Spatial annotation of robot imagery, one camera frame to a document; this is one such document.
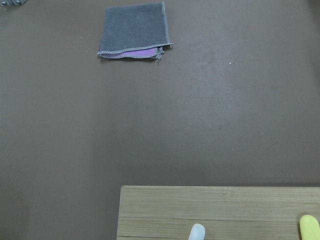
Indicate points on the white ceramic spoon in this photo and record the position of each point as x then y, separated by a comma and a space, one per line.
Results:
197, 232

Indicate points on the grey folded cloth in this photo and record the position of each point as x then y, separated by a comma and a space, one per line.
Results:
137, 31

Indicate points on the bamboo cutting board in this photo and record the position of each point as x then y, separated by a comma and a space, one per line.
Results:
226, 212

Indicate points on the yellow plastic knife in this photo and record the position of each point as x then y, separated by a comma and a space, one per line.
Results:
309, 228

